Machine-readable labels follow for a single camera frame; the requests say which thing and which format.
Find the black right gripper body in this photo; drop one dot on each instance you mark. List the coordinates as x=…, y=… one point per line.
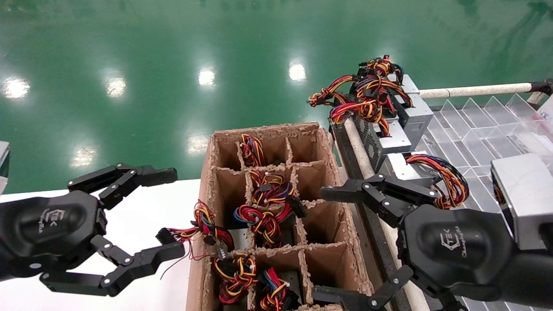
x=453, y=248

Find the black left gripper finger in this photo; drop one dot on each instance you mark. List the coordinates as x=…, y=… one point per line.
x=129, y=177
x=142, y=261

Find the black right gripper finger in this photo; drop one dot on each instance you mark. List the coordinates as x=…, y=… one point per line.
x=350, y=301
x=389, y=196

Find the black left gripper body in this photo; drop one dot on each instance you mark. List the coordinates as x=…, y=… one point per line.
x=47, y=224

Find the brown divided cardboard box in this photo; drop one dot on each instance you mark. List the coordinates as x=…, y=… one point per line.
x=328, y=224

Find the grey metal plate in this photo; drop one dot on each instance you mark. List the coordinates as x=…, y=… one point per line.
x=3, y=164

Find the clear acrylic divided tray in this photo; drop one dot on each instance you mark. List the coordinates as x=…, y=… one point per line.
x=466, y=129

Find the white foam padded rod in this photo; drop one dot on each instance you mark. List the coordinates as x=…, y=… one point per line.
x=475, y=90

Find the black rod end clamp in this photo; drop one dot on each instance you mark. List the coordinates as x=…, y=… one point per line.
x=545, y=86

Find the long white foam padded rail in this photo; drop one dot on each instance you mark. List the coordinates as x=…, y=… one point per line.
x=360, y=151

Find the black metal frame rail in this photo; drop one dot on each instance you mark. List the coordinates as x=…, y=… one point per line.
x=344, y=151

